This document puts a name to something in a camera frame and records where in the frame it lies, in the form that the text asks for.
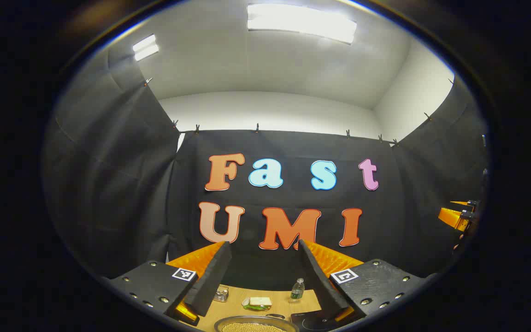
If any small white plate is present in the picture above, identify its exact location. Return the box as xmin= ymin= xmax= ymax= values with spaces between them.
xmin=242 ymin=298 xmax=273 ymax=311

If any small ceiling light panel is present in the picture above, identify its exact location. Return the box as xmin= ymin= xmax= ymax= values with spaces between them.
xmin=132 ymin=34 xmax=160 ymax=62

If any black induction cooktop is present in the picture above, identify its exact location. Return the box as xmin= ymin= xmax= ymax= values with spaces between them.
xmin=290 ymin=310 xmax=340 ymax=332

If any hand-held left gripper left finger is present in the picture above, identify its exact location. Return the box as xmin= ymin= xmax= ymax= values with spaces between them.
xmin=109 ymin=241 xmax=233 ymax=327

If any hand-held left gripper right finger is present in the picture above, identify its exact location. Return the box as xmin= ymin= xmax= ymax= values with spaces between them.
xmin=297 ymin=239 xmax=437 ymax=326

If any black backdrop cloth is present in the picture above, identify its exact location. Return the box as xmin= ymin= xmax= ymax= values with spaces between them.
xmin=42 ymin=44 xmax=492 ymax=291

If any row of black cloth clips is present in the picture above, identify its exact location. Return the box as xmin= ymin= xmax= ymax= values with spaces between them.
xmin=143 ymin=76 xmax=455 ymax=148

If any clear plastic water bottle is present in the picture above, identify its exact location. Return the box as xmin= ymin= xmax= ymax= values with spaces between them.
xmin=290 ymin=278 xmax=306 ymax=302

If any large ceiling light panel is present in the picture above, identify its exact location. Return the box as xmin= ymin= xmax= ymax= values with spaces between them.
xmin=246 ymin=4 xmax=357 ymax=45

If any steel pot with black handles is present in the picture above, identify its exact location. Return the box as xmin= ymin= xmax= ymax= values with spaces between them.
xmin=213 ymin=314 xmax=301 ymax=332

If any pile of soybeans in pot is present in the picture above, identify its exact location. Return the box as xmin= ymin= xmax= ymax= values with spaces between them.
xmin=222 ymin=323 xmax=289 ymax=332

